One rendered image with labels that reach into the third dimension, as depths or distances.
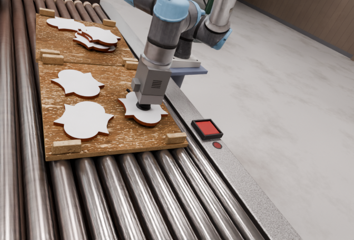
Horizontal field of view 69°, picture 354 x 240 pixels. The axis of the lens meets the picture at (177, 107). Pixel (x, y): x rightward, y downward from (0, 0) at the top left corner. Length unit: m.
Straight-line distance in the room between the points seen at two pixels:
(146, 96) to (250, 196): 0.36
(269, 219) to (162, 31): 0.50
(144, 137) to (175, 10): 0.32
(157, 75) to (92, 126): 0.20
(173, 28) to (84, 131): 0.32
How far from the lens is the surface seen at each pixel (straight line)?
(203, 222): 0.59
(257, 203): 0.71
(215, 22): 1.18
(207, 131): 0.80
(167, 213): 0.59
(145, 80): 0.65
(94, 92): 0.78
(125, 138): 0.67
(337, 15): 9.74
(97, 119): 0.69
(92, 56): 1.01
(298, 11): 10.27
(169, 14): 0.60
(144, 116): 0.71
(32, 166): 0.61
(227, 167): 0.74
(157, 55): 0.63
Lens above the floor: 1.38
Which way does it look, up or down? 32 degrees down
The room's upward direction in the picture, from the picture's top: 21 degrees clockwise
